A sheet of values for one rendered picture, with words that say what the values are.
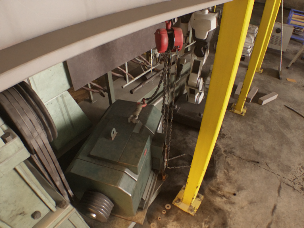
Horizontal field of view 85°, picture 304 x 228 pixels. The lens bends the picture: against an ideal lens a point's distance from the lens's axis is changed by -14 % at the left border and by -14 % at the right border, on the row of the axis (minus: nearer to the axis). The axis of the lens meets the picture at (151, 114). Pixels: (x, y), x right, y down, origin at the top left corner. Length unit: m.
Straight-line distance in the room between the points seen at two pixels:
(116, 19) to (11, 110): 0.57
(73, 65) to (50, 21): 1.16
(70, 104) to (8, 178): 0.84
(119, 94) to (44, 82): 0.98
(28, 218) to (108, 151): 0.53
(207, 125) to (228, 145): 1.39
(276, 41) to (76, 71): 5.42
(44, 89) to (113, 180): 0.71
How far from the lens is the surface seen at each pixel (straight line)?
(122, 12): 0.25
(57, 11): 0.20
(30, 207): 0.96
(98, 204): 1.18
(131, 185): 1.10
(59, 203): 1.04
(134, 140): 1.17
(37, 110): 0.72
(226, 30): 0.85
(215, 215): 1.94
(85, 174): 1.12
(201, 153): 1.27
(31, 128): 0.72
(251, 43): 4.77
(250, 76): 2.75
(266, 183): 2.33
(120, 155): 1.11
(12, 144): 0.70
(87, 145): 1.25
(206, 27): 2.10
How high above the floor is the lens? 1.74
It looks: 40 degrees down
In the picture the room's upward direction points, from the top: straight up
